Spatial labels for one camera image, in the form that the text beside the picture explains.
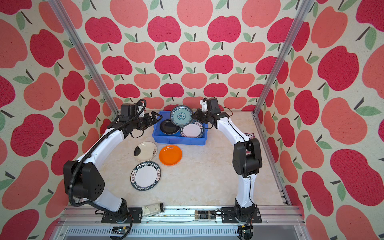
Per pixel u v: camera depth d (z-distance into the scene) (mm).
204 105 860
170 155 967
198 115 819
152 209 735
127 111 650
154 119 761
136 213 754
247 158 528
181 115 924
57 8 696
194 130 1086
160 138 1016
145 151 980
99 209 562
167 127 1073
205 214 719
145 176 867
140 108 667
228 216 732
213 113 733
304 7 695
